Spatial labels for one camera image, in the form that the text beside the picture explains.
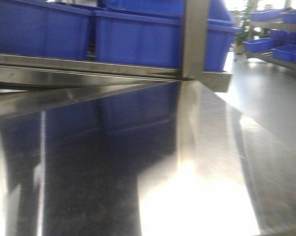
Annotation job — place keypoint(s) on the blue plastic bin middle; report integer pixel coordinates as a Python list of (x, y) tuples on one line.
[(138, 39)]

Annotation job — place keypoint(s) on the blue bin top far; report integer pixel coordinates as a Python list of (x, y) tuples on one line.
[(266, 15)]

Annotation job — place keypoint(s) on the blue plastic bin left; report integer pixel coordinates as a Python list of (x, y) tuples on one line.
[(44, 29)]

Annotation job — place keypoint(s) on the stainless steel shelf rack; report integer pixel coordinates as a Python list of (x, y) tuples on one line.
[(21, 72)]

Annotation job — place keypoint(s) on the blue bin lower far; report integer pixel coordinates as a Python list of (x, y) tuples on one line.
[(259, 45)]

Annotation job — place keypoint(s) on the blue plastic bin right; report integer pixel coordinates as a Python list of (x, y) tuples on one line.
[(220, 35)]

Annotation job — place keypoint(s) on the right metal shelf rack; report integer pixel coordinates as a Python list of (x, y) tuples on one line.
[(272, 37)]

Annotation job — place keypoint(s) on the blue bin lower middle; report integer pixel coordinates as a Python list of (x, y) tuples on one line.
[(285, 53)]

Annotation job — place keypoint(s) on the green potted plant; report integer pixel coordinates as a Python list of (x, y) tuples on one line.
[(242, 16)]

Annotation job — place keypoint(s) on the blue plastic bin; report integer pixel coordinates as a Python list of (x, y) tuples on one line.
[(44, 29), (220, 35), (138, 39)]

